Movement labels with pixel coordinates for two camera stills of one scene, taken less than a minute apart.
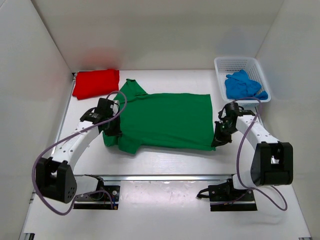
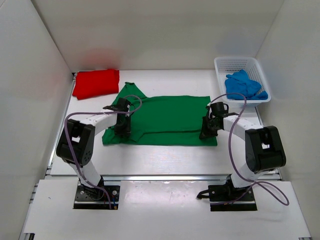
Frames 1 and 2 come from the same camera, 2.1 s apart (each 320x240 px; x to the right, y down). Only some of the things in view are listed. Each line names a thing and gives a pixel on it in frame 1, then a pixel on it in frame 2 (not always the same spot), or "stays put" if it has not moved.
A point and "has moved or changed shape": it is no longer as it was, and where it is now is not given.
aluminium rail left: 63,113 stays put
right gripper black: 219,139 to 205,133
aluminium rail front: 156,177 stays put
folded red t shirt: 94,83 stays put
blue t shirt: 238,86 stays put
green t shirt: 181,121 has moved or changed shape
